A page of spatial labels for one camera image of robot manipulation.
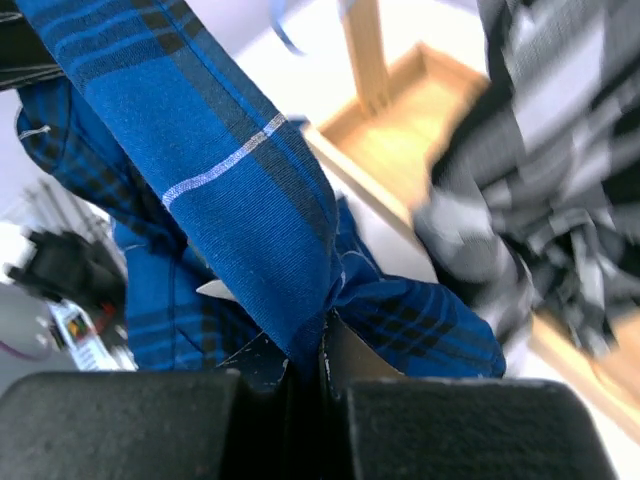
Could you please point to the wooden clothes rack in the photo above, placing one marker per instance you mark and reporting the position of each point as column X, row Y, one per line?
column 429, row 56

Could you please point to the light blue hanger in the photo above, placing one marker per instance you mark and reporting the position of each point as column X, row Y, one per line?
column 277, row 11

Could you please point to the blue plaid shirt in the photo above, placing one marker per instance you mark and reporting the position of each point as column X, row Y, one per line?
column 242, row 184

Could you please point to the black white checkered shirt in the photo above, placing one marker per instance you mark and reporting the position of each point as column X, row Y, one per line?
column 534, row 203

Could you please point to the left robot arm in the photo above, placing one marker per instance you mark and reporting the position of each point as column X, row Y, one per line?
column 66, row 266

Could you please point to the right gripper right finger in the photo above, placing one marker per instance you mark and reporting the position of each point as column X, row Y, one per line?
column 381, row 424

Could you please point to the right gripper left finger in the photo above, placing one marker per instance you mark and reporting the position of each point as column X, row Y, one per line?
column 225, row 423

